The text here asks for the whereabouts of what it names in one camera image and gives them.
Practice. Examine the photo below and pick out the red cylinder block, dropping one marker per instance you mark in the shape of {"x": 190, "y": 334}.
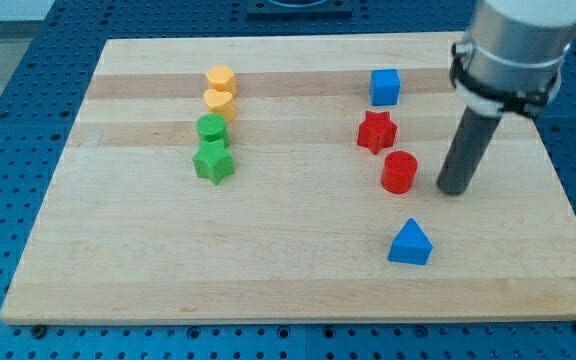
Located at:
{"x": 399, "y": 172}

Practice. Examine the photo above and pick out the green cylinder block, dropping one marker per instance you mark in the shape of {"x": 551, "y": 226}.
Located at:
{"x": 212, "y": 127}

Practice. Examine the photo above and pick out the green star block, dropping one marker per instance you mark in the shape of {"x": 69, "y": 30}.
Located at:
{"x": 213, "y": 161}

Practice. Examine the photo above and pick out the wooden board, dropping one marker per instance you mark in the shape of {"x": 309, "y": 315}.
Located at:
{"x": 128, "y": 233}

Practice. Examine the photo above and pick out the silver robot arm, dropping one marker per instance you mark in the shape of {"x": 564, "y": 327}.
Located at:
{"x": 511, "y": 54}

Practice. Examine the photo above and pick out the black cable clamp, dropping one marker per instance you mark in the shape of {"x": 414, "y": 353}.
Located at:
{"x": 491, "y": 85}

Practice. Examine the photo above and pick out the blue triangle block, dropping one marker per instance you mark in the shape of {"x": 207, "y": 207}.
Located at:
{"x": 411, "y": 245}

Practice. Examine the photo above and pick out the blue cube block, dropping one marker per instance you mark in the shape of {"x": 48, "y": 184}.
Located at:
{"x": 384, "y": 87}

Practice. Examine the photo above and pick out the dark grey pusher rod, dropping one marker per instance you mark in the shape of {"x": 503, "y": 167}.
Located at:
{"x": 468, "y": 146}

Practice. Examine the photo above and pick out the yellow heart block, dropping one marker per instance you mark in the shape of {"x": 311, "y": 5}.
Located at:
{"x": 220, "y": 102}

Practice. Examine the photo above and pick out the yellow pentagon block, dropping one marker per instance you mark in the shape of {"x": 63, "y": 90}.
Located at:
{"x": 222, "y": 78}

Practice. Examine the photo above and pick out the red star block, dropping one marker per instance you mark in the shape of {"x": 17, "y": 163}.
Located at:
{"x": 377, "y": 131}

